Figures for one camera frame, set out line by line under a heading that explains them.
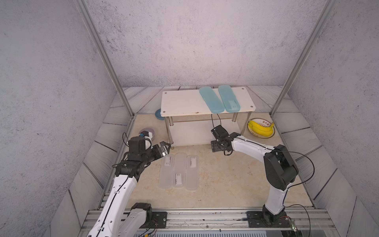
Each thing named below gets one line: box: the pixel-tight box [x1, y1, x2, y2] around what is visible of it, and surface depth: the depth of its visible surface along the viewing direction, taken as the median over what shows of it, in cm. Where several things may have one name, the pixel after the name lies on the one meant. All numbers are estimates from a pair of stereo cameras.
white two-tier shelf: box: [160, 86, 257, 147], surface depth 86 cm
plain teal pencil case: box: [199, 86, 226, 115], surface depth 83 cm
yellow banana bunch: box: [247, 120, 275, 137], surface depth 107 cm
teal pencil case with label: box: [218, 84, 241, 113], surface depth 82 cm
